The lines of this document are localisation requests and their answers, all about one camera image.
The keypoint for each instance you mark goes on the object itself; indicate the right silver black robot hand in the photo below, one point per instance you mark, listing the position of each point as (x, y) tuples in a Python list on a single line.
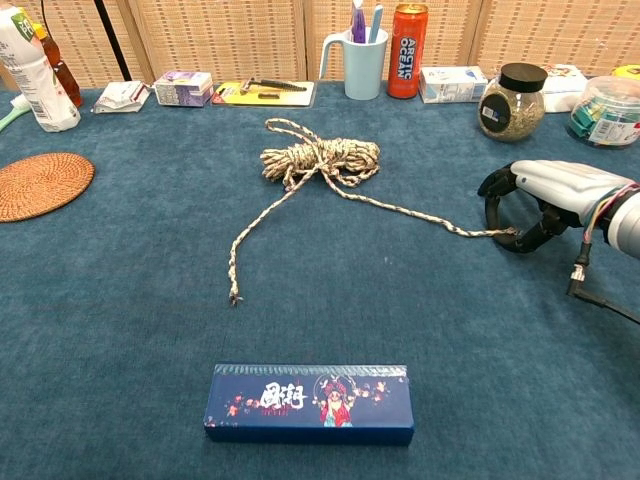
[(560, 182)]

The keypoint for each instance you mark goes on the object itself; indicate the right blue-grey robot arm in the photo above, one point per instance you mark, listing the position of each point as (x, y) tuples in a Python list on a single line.
[(627, 225)]

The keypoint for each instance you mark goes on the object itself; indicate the clear tub of colourful clips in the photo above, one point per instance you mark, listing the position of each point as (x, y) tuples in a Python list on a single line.
[(605, 120)]

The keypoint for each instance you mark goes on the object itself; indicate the glass jar with black lid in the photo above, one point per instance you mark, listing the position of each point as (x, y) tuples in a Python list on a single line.
[(510, 110)]

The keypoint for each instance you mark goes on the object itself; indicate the white sugar bag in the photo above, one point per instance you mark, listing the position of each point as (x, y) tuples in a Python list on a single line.
[(565, 90)]

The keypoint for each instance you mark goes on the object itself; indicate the white blue flat carton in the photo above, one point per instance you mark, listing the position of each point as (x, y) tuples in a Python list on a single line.
[(450, 85)]

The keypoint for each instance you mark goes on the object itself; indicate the orange soda can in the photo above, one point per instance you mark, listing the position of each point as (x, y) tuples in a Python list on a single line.
[(407, 55)]

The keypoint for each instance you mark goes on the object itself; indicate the light blue plastic mug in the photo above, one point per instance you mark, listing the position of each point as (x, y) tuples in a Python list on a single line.
[(365, 70)]

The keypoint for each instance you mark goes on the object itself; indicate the light blue toothbrush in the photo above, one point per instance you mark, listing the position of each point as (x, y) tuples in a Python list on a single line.
[(375, 22)]

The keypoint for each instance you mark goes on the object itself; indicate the white purple toothbrush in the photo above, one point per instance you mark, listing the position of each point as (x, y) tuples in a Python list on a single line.
[(359, 22)]

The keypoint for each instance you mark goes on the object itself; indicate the yellow razor blister pack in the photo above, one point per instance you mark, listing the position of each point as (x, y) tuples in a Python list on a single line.
[(260, 94)]

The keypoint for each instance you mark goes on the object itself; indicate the dark blue illustrated long box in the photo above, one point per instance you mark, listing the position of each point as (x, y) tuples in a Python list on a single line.
[(310, 405)]

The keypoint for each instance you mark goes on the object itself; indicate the bamboo folding screen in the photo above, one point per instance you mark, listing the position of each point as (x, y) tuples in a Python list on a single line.
[(225, 40)]

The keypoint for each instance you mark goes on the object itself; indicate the purple white small carton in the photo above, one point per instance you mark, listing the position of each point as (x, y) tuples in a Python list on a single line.
[(182, 90)]

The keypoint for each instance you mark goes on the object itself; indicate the white tissue packet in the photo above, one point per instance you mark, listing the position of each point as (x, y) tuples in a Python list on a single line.
[(120, 96)]

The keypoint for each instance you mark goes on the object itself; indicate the dark blue table mat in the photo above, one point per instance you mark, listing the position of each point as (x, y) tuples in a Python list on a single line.
[(125, 300)]

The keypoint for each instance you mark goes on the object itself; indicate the black stand pole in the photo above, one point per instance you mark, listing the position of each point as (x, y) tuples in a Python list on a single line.
[(112, 40)]

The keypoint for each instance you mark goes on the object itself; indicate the brown tea bottle yellow cap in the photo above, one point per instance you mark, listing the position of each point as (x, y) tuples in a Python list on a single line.
[(67, 82)]

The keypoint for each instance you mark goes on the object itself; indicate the round woven rattan coaster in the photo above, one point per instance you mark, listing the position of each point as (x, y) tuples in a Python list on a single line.
[(42, 185)]

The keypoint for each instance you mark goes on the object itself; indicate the white-label bottle with yellow cap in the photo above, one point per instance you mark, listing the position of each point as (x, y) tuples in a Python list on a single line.
[(35, 85)]

